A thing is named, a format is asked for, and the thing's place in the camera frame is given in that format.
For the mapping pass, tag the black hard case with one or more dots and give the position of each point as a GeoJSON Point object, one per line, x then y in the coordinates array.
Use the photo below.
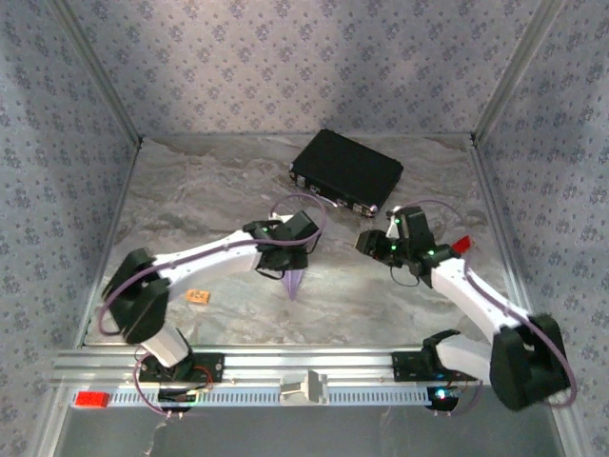
{"type": "Point", "coordinates": [347, 171]}

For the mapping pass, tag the aluminium table side rail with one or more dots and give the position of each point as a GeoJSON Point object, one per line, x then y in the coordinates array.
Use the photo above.
{"type": "Point", "coordinates": [492, 190]}
{"type": "Point", "coordinates": [108, 238]}

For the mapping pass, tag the small red block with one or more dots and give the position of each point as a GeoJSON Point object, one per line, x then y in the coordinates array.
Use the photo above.
{"type": "Point", "coordinates": [463, 244]}

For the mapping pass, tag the lavender paper sheet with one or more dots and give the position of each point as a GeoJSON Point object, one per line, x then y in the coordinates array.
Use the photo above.
{"type": "Point", "coordinates": [292, 283]}

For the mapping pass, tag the aluminium corner post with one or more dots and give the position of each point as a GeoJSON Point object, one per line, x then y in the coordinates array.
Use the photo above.
{"type": "Point", "coordinates": [515, 71]}
{"type": "Point", "coordinates": [100, 71]}

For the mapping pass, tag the aluminium rail frame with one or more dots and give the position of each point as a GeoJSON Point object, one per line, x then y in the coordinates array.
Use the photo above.
{"type": "Point", "coordinates": [333, 357]}

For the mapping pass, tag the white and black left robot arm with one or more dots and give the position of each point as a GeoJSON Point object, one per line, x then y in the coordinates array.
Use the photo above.
{"type": "Point", "coordinates": [209, 259]}

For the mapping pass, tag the black controller board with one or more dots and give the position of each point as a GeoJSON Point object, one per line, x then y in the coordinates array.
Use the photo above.
{"type": "Point", "coordinates": [443, 397]}
{"type": "Point", "coordinates": [178, 396]}

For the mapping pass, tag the red toy brick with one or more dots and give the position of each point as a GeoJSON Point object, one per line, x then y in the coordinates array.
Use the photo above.
{"type": "Point", "coordinates": [92, 400]}

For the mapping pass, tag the small wooden block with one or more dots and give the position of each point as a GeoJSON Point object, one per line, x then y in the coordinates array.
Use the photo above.
{"type": "Point", "coordinates": [197, 296]}

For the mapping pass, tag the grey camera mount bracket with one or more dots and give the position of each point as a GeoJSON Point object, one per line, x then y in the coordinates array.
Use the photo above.
{"type": "Point", "coordinates": [304, 385]}

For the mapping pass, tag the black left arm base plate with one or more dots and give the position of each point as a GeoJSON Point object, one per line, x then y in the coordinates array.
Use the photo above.
{"type": "Point", "coordinates": [211, 373]}

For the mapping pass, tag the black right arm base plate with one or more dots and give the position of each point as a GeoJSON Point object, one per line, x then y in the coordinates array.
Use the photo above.
{"type": "Point", "coordinates": [402, 369]}

